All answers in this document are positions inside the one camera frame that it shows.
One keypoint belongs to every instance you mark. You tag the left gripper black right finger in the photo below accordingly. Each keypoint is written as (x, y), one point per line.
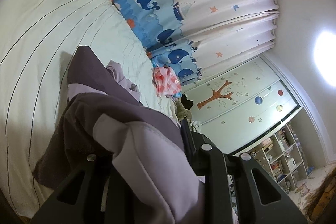
(259, 198)

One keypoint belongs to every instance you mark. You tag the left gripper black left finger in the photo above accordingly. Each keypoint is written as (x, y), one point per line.
(81, 197)

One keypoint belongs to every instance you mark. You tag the lilac and purple jacket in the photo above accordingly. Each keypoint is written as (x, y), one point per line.
(150, 179)

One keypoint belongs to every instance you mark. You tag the olive khaki garment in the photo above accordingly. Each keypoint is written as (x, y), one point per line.
(182, 113)

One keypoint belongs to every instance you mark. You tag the small black garment by wardrobe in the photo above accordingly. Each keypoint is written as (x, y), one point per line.
(187, 104)

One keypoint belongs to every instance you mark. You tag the white wardrobe with tree decal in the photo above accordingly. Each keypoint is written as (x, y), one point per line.
(236, 108)

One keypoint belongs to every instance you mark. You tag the white bookshelf with items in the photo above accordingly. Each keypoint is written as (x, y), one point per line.
(283, 158)

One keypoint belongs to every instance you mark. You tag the pink checkered plastic bag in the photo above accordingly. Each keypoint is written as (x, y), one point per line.
(165, 81)

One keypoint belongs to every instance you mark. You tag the whale print pink curtain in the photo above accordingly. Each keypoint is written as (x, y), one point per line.
(201, 38)

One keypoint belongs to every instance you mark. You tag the white striped duvet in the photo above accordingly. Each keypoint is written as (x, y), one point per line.
(38, 41)

